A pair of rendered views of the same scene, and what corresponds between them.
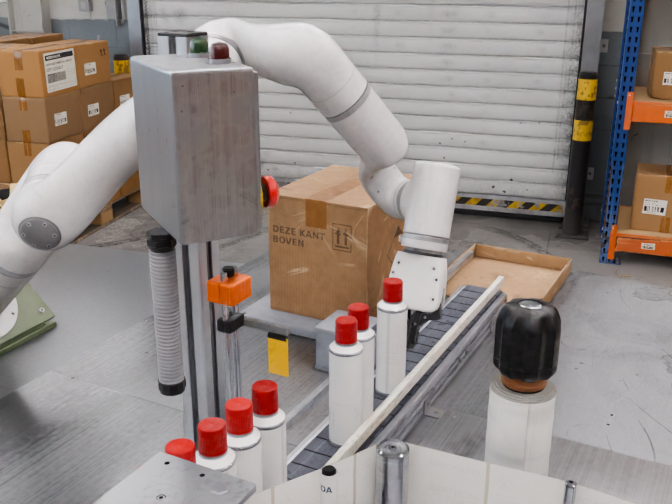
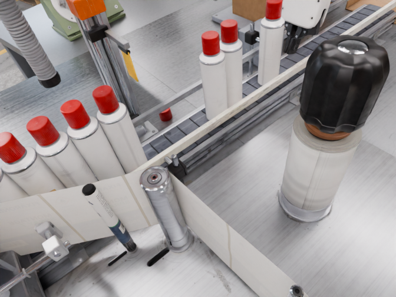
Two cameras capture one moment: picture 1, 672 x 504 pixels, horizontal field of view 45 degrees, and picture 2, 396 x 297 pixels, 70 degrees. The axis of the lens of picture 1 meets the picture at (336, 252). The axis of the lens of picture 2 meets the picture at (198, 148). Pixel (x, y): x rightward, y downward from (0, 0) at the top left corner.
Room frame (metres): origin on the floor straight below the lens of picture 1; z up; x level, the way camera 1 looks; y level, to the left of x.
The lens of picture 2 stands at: (0.63, -0.22, 1.35)
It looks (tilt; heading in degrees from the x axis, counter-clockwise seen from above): 49 degrees down; 31
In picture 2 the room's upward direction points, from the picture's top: 10 degrees counter-clockwise
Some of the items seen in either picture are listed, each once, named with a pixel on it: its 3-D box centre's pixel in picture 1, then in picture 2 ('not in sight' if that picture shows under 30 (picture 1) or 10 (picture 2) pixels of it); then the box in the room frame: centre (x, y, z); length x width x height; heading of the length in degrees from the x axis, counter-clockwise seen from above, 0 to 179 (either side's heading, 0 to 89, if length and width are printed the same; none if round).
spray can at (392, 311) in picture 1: (391, 336); (270, 45); (1.25, -0.10, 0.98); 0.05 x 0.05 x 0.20
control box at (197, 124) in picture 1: (196, 143); not in sight; (0.94, 0.16, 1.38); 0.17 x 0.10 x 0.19; 27
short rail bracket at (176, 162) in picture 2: not in sight; (179, 174); (0.90, -0.01, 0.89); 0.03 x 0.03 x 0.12; 62
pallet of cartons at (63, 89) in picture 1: (42, 134); not in sight; (5.04, 1.85, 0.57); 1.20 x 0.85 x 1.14; 165
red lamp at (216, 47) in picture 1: (219, 52); not in sight; (0.91, 0.13, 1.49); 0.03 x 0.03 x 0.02
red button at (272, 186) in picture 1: (264, 192); not in sight; (0.92, 0.08, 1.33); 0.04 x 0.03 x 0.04; 27
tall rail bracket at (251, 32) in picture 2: not in sight; (257, 54); (1.32, -0.05, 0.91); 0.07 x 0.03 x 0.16; 62
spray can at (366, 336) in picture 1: (357, 366); (230, 68); (1.14, -0.03, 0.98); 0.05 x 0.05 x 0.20
